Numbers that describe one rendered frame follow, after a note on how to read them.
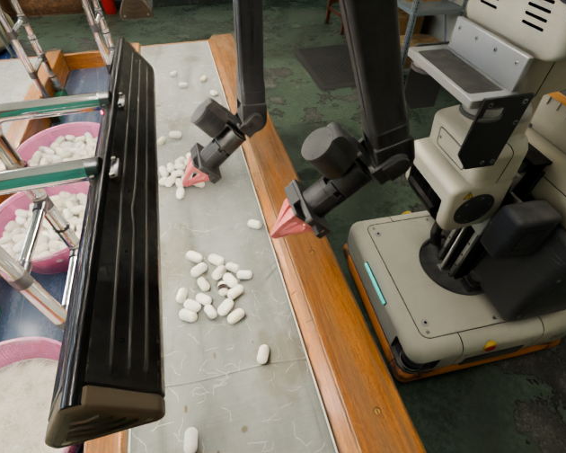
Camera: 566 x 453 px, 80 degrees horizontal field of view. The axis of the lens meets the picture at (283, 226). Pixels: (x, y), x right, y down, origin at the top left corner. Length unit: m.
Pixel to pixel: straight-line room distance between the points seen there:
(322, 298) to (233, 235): 0.26
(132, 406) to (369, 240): 1.22
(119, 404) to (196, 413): 0.36
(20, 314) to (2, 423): 0.26
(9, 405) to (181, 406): 0.28
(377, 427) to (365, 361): 0.10
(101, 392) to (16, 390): 0.50
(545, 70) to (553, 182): 0.35
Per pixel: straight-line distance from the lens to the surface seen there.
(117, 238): 0.34
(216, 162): 0.84
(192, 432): 0.60
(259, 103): 0.80
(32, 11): 5.66
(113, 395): 0.27
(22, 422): 0.73
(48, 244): 0.92
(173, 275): 0.75
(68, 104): 0.54
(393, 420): 0.60
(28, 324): 0.90
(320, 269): 0.69
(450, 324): 1.29
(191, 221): 0.83
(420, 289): 1.32
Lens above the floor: 1.33
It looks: 48 degrees down
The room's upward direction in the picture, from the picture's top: straight up
